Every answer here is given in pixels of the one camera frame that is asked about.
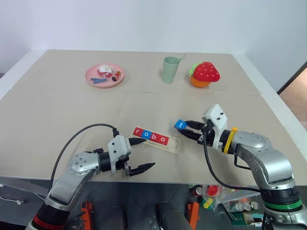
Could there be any clear round toy capsule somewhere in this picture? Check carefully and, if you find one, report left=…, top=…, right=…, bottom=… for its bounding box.
left=96, top=64, right=114, bottom=78

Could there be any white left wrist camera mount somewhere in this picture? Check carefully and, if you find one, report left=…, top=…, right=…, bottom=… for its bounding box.
left=107, top=135, right=132, bottom=173

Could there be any thin white cord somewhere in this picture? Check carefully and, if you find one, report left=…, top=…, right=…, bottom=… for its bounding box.
left=0, top=195, right=24, bottom=205

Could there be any red strawberry plush toy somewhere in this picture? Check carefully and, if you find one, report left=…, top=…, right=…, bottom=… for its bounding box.
left=189, top=61, right=221, bottom=83

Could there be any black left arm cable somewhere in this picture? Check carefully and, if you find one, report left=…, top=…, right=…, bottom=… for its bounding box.
left=48, top=123, right=120, bottom=192

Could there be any blue letter t block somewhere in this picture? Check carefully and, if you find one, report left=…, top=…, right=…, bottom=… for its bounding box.
left=174, top=119, right=189, bottom=130

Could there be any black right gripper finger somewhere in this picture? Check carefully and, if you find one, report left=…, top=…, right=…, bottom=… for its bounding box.
left=179, top=129, right=204, bottom=144
left=186, top=120, right=206, bottom=130

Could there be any red round plastic object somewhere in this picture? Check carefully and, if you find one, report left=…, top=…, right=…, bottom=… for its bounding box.
left=206, top=184, right=219, bottom=196

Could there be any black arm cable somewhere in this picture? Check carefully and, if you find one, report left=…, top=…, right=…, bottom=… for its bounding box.
left=203, top=124, right=262, bottom=193
left=48, top=123, right=120, bottom=192

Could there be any pale green spoon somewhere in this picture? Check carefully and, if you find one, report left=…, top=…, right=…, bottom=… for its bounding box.
left=174, top=53, right=187, bottom=64

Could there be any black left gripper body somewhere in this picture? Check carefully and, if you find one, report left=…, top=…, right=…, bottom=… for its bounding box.
left=115, top=153, right=133, bottom=177

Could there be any green cardboard box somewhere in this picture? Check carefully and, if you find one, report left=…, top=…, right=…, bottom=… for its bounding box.
left=231, top=212, right=263, bottom=227

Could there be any silver metal bar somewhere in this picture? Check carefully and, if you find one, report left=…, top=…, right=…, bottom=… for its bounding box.
left=0, top=176, right=48, bottom=197

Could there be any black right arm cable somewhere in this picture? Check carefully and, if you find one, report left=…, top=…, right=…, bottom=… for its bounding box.
left=203, top=124, right=262, bottom=193

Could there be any orange and black clamp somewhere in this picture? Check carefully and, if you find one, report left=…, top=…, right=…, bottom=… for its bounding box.
left=80, top=201, right=93, bottom=230
left=187, top=201, right=201, bottom=230

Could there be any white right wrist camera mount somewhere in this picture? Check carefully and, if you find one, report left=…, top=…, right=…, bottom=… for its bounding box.
left=201, top=104, right=228, bottom=150

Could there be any yellow zip tie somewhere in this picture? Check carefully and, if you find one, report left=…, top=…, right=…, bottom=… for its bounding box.
left=223, top=127, right=238, bottom=153

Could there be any long wooden letter tray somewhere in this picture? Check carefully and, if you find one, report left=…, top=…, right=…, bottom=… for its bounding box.
left=133, top=126, right=181, bottom=155

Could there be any orange bowl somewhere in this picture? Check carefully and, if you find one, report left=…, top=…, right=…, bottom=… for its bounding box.
left=190, top=76, right=212, bottom=89

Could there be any pale green cup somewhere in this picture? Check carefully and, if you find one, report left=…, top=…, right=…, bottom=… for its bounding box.
left=163, top=56, right=179, bottom=84

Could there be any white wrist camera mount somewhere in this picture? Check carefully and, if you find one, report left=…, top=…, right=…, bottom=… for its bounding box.
left=107, top=135, right=132, bottom=173
left=201, top=104, right=228, bottom=150

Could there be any pink round plate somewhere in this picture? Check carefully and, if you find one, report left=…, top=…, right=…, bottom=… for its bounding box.
left=84, top=63, right=126, bottom=89

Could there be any dark rounded shape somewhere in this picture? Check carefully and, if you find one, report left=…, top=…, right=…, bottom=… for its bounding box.
left=156, top=202, right=188, bottom=230

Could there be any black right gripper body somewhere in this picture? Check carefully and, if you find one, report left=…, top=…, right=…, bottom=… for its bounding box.
left=198, top=119, right=217, bottom=146

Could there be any red letter o block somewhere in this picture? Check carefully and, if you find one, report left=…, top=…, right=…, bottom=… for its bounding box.
left=157, top=135, right=170, bottom=146

